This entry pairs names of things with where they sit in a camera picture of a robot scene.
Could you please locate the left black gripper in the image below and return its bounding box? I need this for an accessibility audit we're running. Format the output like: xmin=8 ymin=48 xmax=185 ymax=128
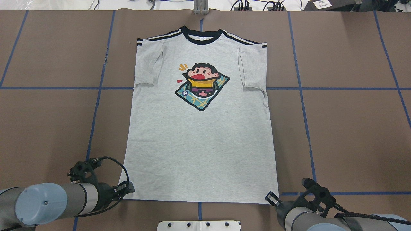
xmin=96 ymin=181 xmax=135 ymax=209

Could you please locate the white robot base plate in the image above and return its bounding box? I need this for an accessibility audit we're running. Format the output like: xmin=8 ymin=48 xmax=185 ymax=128
xmin=157 ymin=220 xmax=242 ymax=231

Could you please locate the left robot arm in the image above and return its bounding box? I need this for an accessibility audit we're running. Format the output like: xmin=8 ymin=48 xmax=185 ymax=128
xmin=0 ymin=181 xmax=135 ymax=231

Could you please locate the aluminium frame post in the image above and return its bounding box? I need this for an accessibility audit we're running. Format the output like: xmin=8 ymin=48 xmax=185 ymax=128
xmin=193 ymin=0 xmax=209 ymax=15

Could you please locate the grey cartoon print t-shirt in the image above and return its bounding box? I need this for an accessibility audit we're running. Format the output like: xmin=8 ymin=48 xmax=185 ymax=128
xmin=119 ymin=26 xmax=279 ymax=204

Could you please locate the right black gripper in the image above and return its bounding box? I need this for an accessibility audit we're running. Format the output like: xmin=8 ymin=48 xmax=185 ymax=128
xmin=265 ymin=191 xmax=297 ymax=214

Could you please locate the black box with label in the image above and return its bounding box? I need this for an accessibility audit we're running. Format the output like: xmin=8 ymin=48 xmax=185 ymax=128
xmin=303 ymin=0 xmax=357 ymax=12

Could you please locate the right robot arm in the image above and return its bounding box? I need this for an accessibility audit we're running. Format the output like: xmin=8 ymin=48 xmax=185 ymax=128
xmin=265 ymin=192 xmax=410 ymax=231

